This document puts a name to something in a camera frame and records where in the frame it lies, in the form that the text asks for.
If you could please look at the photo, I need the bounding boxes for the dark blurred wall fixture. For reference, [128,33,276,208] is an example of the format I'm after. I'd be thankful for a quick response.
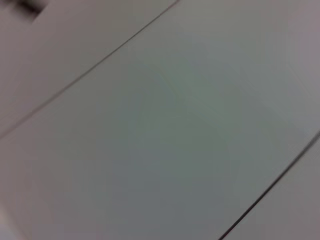
[11,0,45,19]

